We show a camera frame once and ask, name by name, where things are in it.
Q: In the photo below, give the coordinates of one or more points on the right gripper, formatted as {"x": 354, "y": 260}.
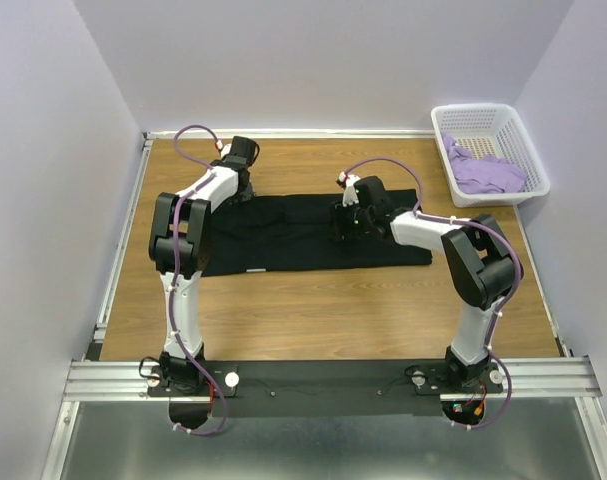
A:
{"x": 342, "y": 231}

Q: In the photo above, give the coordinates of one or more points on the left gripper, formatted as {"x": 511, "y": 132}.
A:
{"x": 246, "y": 196}

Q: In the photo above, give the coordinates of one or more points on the black t shirt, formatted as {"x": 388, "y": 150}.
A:
{"x": 294, "y": 233}

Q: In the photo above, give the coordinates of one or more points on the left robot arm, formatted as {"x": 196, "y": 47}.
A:
{"x": 180, "y": 247}

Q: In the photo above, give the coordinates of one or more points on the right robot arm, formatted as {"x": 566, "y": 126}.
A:
{"x": 484, "y": 268}

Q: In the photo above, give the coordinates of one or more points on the purple t shirt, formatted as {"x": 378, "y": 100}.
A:
{"x": 489, "y": 175}

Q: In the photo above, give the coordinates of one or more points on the white plastic laundry basket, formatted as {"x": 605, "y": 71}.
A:
{"x": 489, "y": 129}

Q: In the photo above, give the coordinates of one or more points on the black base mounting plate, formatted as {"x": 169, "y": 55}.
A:
{"x": 201, "y": 396}

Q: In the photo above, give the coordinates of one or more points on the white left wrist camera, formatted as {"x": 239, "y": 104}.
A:
{"x": 223, "y": 148}

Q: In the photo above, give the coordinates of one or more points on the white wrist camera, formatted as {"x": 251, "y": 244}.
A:
{"x": 347, "y": 182}
{"x": 223, "y": 148}

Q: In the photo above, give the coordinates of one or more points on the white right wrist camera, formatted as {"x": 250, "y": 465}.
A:
{"x": 347, "y": 182}

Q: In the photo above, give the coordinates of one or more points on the aluminium table frame rail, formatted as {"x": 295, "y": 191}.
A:
{"x": 116, "y": 432}

